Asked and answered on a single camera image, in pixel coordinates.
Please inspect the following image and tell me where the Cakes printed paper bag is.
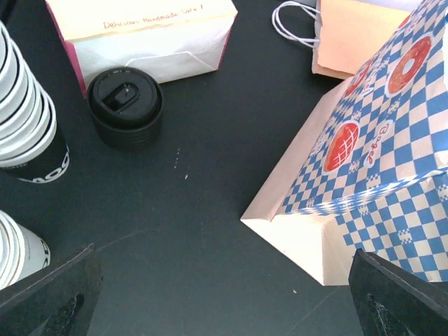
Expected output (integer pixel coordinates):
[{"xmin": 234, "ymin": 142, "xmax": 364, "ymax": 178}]
[{"xmin": 45, "ymin": 1, "xmax": 237, "ymax": 94}]

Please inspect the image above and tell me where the near paper cup stack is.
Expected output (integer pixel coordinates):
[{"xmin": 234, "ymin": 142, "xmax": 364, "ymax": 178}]
[{"xmin": 1, "ymin": 211, "xmax": 51, "ymax": 289}]

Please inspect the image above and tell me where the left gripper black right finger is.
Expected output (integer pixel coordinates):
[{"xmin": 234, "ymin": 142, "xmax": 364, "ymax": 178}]
[{"xmin": 349, "ymin": 249, "xmax": 447, "ymax": 335}]

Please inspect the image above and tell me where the black coffee cup lids stack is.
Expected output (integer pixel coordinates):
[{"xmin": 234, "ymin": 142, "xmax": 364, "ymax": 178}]
[{"xmin": 86, "ymin": 66, "xmax": 164, "ymax": 152}]

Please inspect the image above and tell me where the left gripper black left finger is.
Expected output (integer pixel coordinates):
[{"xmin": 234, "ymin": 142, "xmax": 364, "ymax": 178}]
[{"xmin": 1, "ymin": 244, "xmax": 102, "ymax": 335}]

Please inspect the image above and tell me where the orange flat paper bag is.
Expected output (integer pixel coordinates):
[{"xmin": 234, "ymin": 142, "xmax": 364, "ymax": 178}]
[{"xmin": 271, "ymin": 1, "xmax": 420, "ymax": 80}]

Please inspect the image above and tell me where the blue checkered paper bag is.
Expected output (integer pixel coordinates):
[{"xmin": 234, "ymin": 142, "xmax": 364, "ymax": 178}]
[{"xmin": 241, "ymin": 1, "xmax": 447, "ymax": 286}]

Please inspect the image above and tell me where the far paper cup stack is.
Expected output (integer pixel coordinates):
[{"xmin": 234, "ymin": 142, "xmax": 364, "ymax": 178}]
[{"xmin": 1, "ymin": 24, "xmax": 70, "ymax": 184}]

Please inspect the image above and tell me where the paper cup stack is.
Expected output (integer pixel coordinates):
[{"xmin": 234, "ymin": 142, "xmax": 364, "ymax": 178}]
[
  {"xmin": 1, "ymin": 211, "xmax": 51, "ymax": 289},
  {"xmin": 1, "ymin": 24, "xmax": 70, "ymax": 184}
]

